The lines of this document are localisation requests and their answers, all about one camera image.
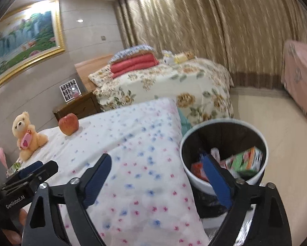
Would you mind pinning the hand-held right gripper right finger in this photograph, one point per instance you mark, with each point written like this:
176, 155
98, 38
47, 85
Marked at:
217, 182

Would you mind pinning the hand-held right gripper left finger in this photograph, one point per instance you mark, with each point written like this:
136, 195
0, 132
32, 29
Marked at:
97, 182

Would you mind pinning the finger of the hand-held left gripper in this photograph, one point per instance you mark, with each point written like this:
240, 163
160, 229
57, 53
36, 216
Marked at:
47, 170
30, 169

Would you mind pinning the red and white carton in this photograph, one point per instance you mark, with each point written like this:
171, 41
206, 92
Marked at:
198, 170

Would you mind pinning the orange and white plastic bag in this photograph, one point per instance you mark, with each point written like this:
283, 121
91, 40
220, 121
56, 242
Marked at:
215, 153

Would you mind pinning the green carton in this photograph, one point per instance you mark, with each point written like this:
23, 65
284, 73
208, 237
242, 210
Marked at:
243, 162

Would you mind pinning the white trash bin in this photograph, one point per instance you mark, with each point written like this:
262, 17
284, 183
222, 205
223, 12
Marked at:
220, 133

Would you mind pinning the person's left hand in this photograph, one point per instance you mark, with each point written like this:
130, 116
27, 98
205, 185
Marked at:
14, 235

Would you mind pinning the green snack packet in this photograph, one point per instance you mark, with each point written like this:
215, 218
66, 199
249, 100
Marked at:
14, 167

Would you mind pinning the black plastic bag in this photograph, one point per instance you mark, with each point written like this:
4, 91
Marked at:
207, 202

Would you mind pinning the pink frilly cloth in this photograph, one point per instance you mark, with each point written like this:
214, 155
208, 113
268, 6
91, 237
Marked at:
1, 156

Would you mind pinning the cream teddy bear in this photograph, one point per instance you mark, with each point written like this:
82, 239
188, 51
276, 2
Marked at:
22, 130

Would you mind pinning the white flower-print bedsheet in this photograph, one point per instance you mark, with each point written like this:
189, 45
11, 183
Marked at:
143, 171

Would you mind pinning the red apple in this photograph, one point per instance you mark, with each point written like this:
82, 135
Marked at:
69, 124

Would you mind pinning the teal cloth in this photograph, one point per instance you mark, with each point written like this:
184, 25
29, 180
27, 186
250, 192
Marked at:
184, 123

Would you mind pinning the wooden nightstand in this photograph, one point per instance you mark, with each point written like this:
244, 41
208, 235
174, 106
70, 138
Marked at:
79, 107

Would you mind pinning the small pink holder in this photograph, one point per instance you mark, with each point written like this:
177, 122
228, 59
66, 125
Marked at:
76, 95

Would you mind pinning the floral pillow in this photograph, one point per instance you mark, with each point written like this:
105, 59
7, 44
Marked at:
99, 76

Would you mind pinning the bed with floral bedspread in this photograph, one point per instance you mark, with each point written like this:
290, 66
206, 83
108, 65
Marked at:
168, 82

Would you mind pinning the wooden headboard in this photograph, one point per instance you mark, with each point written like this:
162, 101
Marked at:
92, 66

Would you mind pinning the folded red blanket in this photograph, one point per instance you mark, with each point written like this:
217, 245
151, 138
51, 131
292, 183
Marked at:
133, 64

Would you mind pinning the gold framed landscape painting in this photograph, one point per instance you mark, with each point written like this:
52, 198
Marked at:
20, 41

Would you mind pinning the yellow bear plush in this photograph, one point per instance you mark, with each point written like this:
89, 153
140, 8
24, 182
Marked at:
183, 56

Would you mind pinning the white rabbit plush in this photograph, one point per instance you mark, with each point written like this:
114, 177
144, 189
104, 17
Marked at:
168, 57

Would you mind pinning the pink printed cloth cover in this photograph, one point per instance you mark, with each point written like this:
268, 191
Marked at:
302, 76

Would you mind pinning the blue dotted pillow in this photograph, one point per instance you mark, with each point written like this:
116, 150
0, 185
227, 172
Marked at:
133, 50

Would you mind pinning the beige patterned curtain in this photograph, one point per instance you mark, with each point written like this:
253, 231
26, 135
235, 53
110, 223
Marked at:
207, 25

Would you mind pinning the photo collage frame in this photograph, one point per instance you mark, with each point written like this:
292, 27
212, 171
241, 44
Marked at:
69, 89

